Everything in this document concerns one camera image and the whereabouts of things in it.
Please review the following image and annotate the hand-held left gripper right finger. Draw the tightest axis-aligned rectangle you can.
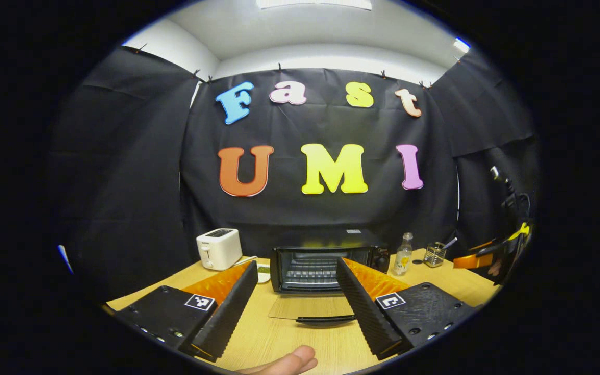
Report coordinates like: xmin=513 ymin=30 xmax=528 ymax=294
xmin=335 ymin=257 xmax=478 ymax=361

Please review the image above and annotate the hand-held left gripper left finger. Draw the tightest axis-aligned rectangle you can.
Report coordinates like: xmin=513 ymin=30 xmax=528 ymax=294
xmin=114 ymin=260 xmax=259 ymax=364

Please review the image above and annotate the black electric oven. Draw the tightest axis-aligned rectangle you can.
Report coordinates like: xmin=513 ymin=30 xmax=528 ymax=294
xmin=268 ymin=229 xmax=390 ymax=327

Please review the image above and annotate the clear glass with spoon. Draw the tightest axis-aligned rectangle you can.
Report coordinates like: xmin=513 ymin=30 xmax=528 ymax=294
xmin=424 ymin=237 xmax=458 ymax=269

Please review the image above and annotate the white toaster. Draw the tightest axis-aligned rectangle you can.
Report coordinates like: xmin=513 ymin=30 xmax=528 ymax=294
xmin=196 ymin=228 xmax=258 ymax=271

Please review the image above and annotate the clear bottle with yellow label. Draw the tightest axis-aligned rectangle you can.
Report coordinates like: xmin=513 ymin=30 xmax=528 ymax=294
xmin=393 ymin=232 xmax=414 ymax=276

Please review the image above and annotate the black backdrop cloth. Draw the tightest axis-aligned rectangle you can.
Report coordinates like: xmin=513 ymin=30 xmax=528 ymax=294
xmin=50 ymin=46 xmax=540 ymax=303

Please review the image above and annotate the large ceiling light panel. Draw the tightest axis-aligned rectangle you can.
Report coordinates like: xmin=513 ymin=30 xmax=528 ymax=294
xmin=256 ymin=0 xmax=372 ymax=11

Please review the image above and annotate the black stand with cable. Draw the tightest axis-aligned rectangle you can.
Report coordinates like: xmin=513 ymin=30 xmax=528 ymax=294
xmin=489 ymin=166 xmax=532 ymax=222

